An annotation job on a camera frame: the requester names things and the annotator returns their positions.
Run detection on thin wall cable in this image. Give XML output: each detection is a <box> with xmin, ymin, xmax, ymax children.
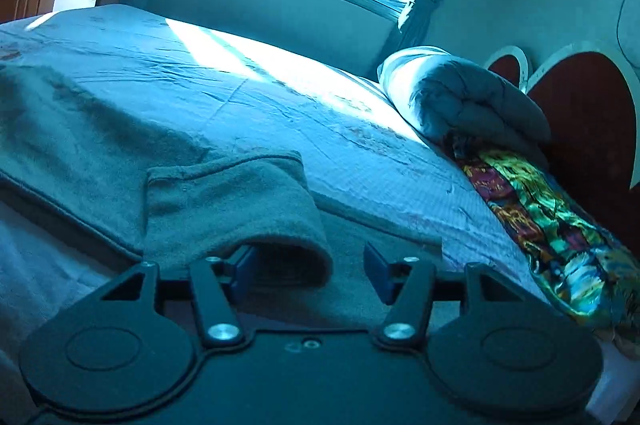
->
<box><xmin>615</xmin><ymin>0</ymin><xmax>640</xmax><ymax>60</ymax></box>

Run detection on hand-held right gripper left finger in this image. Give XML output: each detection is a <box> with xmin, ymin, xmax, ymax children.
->
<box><xmin>100</xmin><ymin>245</ymin><xmax>261</xmax><ymax>349</ymax></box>

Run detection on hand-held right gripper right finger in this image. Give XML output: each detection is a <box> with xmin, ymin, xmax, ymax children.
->
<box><xmin>363</xmin><ymin>241</ymin><xmax>531</xmax><ymax>351</ymax></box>

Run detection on rolled light quilt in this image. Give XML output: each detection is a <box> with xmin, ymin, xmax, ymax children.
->
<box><xmin>377</xmin><ymin>46</ymin><xmax>552</xmax><ymax>156</ymax></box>

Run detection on red scalloped headboard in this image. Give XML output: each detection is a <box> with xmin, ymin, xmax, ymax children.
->
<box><xmin>484</xmin><ymin>39</ymin><xmax>640</xmax><ymax>236</ymax></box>

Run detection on bed with floral sheet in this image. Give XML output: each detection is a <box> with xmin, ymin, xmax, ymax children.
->
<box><xmin>0</xmin><ymin>4</ymin><xmax>640</xmax><ymax>425</ymax></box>

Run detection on colourful patterned blanket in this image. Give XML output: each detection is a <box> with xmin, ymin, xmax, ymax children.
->
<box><xmin>445</xmin><ymin>132</ymin><xmax>640</xmax><ymax>336</ymax></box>

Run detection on grey-green pants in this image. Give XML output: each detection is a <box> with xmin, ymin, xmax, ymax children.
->
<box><xmin>0</xmin><ymin>64</ymin><xmax>443</xmax><ymax>331</ymax></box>

